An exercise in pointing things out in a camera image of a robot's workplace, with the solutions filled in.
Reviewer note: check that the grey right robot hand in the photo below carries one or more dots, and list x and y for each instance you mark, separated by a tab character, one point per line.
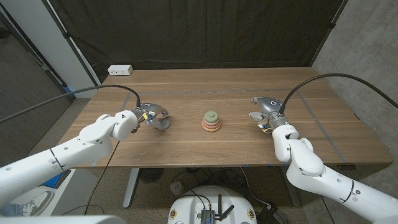
272	107

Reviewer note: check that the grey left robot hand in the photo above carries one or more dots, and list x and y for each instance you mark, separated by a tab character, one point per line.
149	109

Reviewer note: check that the small cream disk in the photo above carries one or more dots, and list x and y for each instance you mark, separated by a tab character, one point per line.
260	124

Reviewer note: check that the small dark grey disk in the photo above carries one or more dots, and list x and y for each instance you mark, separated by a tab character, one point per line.
165	124

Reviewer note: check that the green disk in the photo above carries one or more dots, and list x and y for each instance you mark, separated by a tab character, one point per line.
211	116

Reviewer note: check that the dusty pink disk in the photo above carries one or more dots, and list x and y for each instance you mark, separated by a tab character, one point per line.
211	123

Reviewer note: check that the coral red disk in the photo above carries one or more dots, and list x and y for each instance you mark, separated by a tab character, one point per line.
211	127

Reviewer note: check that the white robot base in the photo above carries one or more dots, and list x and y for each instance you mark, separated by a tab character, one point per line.
189	208

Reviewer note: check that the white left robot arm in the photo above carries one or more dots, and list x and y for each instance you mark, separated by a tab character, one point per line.
62	155

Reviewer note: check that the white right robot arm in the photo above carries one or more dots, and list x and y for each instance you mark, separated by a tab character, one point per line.
326	180

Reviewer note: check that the white power strip box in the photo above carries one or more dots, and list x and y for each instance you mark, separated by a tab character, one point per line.
120	70

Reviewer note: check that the large orange disk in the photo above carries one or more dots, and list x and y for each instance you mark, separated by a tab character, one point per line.
211	130

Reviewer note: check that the round black floor fan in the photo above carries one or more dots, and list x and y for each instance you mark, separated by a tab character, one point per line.
150	175

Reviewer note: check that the metal table leg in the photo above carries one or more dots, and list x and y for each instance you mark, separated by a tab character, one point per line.
292	196
130	186

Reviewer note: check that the round grey floor object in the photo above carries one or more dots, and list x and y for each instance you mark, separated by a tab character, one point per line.
177	188

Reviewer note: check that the black backdrop curtain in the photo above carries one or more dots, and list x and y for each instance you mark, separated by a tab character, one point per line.
199	31

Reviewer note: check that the black backdrop stand pole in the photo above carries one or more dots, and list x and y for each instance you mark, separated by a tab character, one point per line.
66	35
332	25

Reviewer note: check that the black floor power strip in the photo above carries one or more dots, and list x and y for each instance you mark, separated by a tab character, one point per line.
272	216

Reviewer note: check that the blue foot pedal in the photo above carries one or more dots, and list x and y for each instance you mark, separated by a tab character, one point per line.
53	181

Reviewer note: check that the grey box with black antennas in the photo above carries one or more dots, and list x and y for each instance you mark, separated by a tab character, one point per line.
207	216

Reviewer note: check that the grey white sneaker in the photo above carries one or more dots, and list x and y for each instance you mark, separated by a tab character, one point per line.
35	200

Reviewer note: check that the person's leg in jeans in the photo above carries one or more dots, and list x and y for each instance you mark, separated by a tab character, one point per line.
9	210

